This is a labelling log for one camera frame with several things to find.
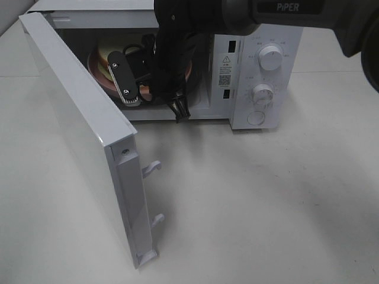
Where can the white microwave oven body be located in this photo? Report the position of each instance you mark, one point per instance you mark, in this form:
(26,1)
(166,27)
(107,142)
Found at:
(80,24)

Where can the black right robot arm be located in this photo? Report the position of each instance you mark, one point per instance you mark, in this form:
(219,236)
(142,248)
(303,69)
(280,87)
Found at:
(296,14)

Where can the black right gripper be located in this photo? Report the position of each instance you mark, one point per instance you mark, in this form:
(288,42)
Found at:
(161,65)

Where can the white microwave door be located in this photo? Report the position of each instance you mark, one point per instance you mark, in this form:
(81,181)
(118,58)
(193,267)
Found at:
(100,137)

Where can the toast sandwich with lettuce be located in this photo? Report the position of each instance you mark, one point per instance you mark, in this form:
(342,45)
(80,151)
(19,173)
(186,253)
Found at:
(123,43)

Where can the white lower timer knob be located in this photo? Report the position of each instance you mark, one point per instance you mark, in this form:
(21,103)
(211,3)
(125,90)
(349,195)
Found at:
(262,94)

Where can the white round door button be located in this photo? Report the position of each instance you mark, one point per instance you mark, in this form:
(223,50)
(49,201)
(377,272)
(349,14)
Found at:
(256,118)

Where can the pink round plate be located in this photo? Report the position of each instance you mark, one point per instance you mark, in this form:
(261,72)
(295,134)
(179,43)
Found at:
(110,88)

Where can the white upper power knob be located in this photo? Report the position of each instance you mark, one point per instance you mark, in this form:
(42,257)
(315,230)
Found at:
(270,57)

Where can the white warning label sticker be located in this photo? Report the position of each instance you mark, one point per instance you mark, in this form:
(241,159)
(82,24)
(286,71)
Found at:
(225,69)

